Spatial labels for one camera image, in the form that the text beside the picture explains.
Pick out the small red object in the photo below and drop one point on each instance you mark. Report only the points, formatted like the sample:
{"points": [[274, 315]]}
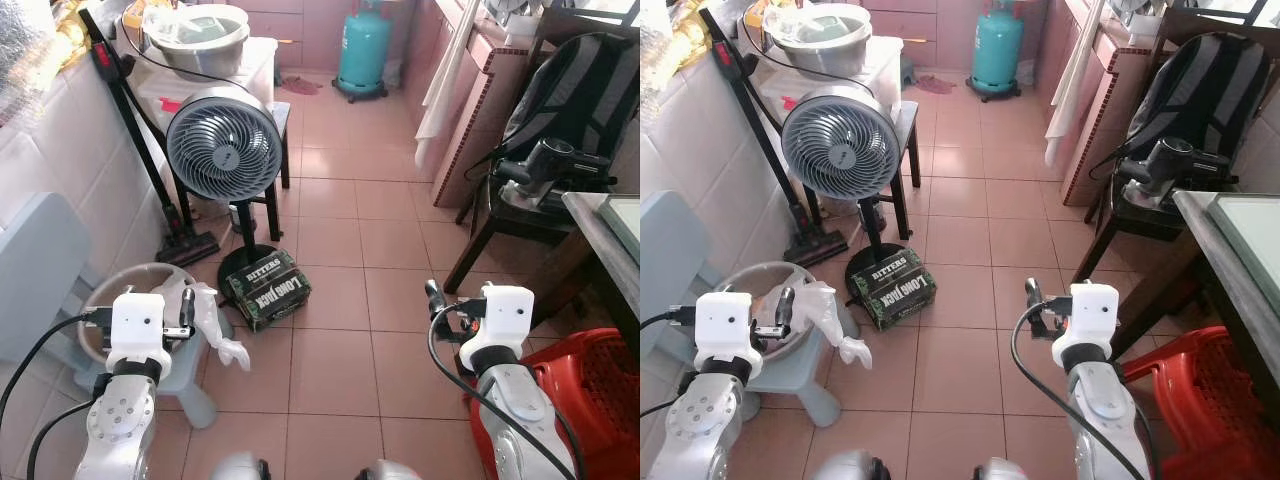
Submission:
{"points": [[790, 103], [170, 104]]}

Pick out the yellow plastic bag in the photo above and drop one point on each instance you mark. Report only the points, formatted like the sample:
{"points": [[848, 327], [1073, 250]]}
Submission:
{"points": [[72, 30], [692, 40]]}

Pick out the round metal pan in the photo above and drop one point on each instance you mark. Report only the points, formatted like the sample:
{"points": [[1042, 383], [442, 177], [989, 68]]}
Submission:
{"points": [[770, 280], [100, 300]]}

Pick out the large metal basin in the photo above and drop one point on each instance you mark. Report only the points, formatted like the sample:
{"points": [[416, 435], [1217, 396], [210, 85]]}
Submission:
{"points": [[822, 55], [200, 55]]}

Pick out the robot left leg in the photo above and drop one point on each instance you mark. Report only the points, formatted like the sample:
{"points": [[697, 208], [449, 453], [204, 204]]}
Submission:
{"points": [[240, 468], [850, 468]]}

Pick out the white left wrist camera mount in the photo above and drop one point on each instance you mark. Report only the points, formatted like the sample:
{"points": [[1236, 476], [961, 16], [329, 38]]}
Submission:
{"points": [[138, 325], [725, 325]]}

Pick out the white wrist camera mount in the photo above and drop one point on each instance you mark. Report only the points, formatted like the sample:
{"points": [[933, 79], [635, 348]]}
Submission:
{"points": [[1092, 315], [725, 325], [505, 315], [138, 325]]}

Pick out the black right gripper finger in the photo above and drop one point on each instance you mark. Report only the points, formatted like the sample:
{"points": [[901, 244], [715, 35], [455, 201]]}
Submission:
{"points": [[1033, 295], [435, 298]]}

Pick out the teal gas cylinder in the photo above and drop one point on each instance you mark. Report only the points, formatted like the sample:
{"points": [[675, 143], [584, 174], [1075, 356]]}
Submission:
{"points": [[364, 55], [998, 55]]}

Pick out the silver foil sheet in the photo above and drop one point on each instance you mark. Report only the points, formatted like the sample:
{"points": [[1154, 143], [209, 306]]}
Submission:
{"points": [[658, 45], [25, 50]]}

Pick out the robot right leg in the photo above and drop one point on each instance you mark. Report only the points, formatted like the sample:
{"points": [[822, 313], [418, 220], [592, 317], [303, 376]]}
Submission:
{"points": [[1002, 470], [388, 472]]}

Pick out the grey top wooden table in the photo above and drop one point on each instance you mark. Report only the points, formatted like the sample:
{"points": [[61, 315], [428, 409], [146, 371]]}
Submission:
{"points": [[590, 235], [1215, 290]]}

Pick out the dark wooden chair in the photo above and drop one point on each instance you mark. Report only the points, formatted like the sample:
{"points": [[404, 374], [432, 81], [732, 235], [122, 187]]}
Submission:
{"points": [[1125, 220], [500, 225]]}

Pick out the pink tiled counter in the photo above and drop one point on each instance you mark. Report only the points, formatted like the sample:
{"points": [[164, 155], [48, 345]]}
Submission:
{"points": [[1115, 100], [490, 100]]}

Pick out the red plastic stool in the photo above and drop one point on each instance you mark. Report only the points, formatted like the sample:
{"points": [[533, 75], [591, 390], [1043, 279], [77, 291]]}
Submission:
{"points": [[590, 400], [1210, 400]]}

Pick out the robot leg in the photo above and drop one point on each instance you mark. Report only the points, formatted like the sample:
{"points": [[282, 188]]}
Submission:
{"points": [[388, 472], [240, 468], [850, 468], [1002, 470]]}

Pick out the dark printed cardboard box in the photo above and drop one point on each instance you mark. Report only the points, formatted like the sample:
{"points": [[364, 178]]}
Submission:
{"points": [[268, 292], [895, 290]]}

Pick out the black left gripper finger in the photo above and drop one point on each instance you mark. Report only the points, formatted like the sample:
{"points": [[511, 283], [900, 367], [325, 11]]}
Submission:
{"points": [[187, 308], [786, 308]]}

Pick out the black stick vacuum cleaner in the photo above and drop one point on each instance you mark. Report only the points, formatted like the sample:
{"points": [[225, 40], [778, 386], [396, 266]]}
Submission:
{"points": [[727, 55], [105, 55]]}

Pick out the red floor rag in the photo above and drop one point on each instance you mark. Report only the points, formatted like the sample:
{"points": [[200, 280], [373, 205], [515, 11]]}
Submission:
{"points": [[300, 86], [935, 85]]}

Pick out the dark stool with white cover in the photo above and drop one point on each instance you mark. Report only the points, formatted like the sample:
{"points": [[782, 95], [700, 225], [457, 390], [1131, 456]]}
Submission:
{"points": [[885, 65], [262, 65]]}

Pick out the white plastic glove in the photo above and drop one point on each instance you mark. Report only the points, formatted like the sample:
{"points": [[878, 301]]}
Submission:
{"points": [[210, 315], [825, 310]]}

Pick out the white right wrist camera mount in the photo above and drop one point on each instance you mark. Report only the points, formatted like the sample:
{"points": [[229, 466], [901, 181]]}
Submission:
{"points": [[1092, 315], [505, 315]]}

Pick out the grey pedestal fan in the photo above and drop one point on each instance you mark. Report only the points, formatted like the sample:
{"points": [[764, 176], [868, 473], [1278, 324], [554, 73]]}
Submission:
{"points": [[224, 142], [840, 142]]}

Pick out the black grey backpack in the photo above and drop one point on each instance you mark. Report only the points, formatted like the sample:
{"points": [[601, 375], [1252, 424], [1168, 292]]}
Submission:
{"points": [[1210, 95], [585, 95]]}

